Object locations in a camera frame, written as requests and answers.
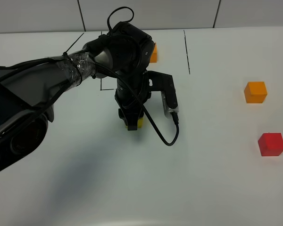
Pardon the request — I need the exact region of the orange template block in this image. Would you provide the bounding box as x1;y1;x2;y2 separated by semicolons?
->
150;43;158;63

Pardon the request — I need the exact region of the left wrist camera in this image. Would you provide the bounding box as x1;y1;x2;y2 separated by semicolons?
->
148;71;178;118

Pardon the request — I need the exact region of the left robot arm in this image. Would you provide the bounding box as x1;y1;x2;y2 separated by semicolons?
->
0;22;154;171

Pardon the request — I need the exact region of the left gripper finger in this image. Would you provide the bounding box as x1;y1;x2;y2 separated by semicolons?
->
118;108;127;125
127;112;144;125

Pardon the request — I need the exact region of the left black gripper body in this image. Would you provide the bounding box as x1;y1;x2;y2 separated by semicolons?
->
115;70;151;118

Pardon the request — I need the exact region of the left black camera cable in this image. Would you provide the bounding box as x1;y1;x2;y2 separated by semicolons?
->
92;7;181;147

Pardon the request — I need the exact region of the red block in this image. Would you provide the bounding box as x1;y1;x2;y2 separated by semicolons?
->
258;133;283;156

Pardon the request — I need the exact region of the yellow block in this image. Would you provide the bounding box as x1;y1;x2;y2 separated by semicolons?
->
125;117;143;130

